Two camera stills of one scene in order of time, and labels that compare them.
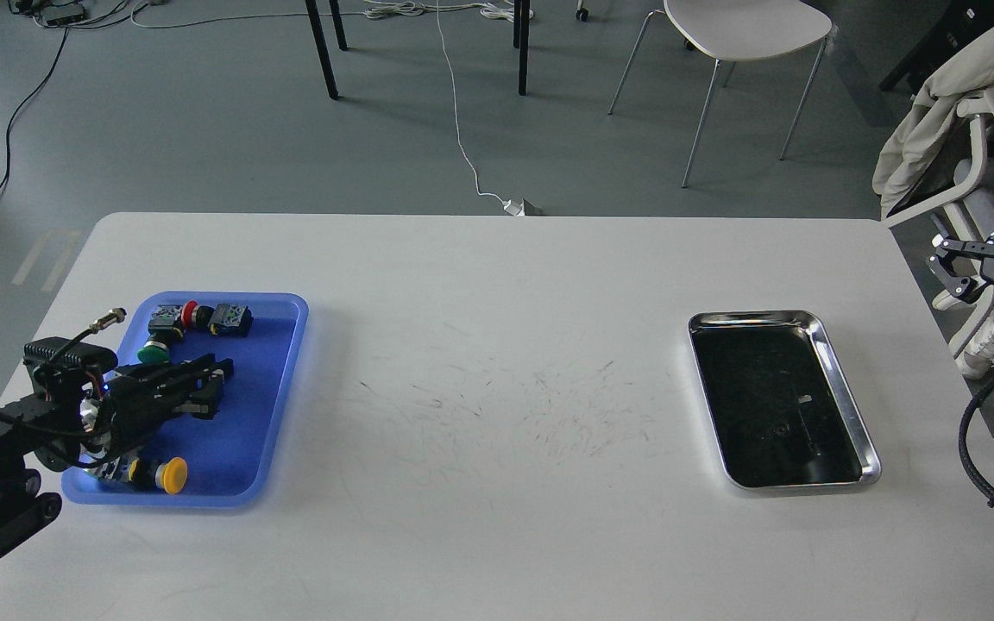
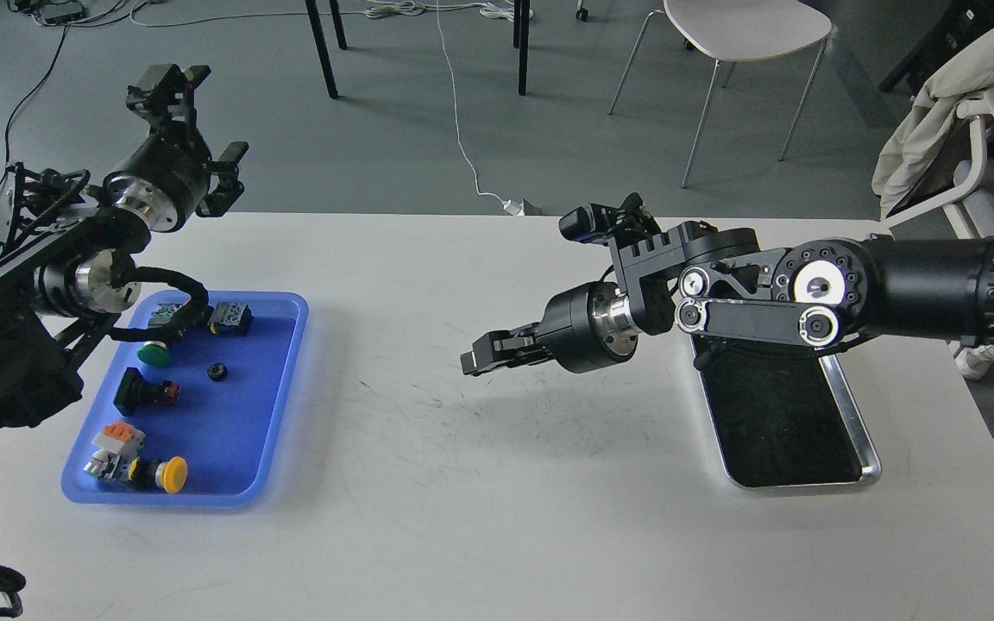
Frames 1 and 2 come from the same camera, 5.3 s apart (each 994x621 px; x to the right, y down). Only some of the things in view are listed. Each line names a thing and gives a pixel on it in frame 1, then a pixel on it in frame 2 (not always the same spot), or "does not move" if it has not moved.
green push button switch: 154,353 does not move
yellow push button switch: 171,475 does not move
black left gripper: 136,398 to 167,177
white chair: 731,30 does not move
